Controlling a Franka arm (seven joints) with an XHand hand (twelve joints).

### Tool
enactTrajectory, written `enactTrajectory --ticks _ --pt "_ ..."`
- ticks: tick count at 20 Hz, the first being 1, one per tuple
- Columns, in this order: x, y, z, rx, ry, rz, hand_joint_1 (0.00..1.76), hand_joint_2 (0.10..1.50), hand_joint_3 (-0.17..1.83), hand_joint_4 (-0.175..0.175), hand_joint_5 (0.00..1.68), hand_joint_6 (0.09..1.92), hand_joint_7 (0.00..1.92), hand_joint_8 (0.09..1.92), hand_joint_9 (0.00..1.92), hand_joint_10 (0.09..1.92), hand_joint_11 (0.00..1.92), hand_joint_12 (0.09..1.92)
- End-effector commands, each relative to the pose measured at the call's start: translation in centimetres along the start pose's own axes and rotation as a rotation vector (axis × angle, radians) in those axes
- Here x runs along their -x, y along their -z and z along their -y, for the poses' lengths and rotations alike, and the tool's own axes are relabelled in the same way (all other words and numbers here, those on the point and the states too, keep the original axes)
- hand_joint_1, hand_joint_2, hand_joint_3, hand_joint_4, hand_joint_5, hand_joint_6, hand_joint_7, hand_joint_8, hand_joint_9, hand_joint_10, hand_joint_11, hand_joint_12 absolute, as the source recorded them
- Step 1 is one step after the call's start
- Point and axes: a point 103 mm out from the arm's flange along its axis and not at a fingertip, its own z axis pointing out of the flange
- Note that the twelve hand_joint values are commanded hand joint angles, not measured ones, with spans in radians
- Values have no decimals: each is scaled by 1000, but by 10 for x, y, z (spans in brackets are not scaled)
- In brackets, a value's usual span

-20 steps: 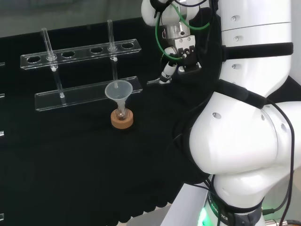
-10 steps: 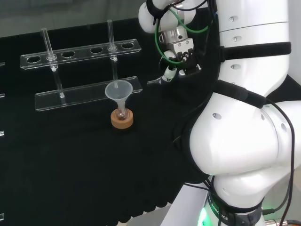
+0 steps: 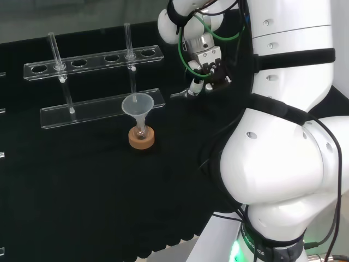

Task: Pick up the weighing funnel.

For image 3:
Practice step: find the clear acrylic funnel stand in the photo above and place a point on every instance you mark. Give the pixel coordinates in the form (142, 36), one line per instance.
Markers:
(90, 110)

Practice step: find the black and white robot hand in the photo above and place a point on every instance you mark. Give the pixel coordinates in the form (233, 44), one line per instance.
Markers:
(207, 56)

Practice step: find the black cloth bench cover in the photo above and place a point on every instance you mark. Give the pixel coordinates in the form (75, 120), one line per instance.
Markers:
(81, 191)

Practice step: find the translucent plastic funnel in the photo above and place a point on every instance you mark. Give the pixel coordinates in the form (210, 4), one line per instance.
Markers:
(137, 105)

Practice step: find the clear round-bottom flask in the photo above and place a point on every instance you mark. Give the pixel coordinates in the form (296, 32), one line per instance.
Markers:
(141, 133)

